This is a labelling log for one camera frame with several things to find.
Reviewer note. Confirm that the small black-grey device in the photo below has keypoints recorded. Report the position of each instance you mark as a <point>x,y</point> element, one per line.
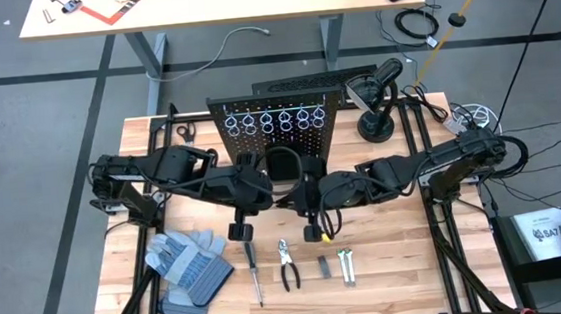
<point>71,5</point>

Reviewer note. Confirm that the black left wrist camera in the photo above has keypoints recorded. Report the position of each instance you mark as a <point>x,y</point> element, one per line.
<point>240,232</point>

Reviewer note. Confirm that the white label box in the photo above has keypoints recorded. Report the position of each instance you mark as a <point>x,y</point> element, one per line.
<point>542,234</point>

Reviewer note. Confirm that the black perforated panel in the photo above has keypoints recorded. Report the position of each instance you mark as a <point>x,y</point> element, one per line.
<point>314,80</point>

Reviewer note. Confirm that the light wood table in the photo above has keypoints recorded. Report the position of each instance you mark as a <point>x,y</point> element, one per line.
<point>223,1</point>

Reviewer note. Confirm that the black metal pegboard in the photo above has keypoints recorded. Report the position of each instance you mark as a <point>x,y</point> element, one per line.
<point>239,145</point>

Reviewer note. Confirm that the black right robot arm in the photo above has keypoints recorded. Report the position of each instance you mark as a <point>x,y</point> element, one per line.
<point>411,167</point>

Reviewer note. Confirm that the blue-striped grey work glove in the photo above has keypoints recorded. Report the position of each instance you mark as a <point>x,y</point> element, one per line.
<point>188,264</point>
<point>182,312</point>

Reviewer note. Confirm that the black equipment cart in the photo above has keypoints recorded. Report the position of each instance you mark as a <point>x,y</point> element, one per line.
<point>545,271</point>

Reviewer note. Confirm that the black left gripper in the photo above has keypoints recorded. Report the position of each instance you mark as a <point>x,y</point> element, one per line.
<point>253,189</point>

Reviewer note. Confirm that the black rectangular metal block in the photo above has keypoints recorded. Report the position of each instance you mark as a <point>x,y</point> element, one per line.
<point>324,267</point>

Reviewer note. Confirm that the black aluminium table frame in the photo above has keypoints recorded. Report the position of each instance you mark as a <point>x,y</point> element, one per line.
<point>155,132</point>

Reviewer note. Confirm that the metal allen key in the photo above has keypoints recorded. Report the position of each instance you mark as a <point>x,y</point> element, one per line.
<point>49,16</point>

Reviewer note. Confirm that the white power strip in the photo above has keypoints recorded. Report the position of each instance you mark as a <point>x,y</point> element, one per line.
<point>453,124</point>

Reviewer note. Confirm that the small black plastic bin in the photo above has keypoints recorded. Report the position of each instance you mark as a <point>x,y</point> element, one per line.
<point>313,164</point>

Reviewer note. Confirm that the red-bordered white mat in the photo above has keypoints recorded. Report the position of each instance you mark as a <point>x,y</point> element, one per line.
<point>113,7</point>

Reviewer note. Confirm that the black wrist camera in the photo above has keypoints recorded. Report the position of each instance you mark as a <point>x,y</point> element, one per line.
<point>312,233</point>
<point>240,232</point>

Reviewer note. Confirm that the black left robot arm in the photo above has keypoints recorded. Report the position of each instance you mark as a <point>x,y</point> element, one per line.
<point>171,165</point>

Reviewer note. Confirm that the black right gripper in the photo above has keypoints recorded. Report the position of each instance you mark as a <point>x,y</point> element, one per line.
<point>308,195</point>

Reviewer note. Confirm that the large black plastic bin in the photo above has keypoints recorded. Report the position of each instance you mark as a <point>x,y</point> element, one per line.
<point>283,164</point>

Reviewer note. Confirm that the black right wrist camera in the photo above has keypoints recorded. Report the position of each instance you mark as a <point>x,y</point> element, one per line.
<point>312,233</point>

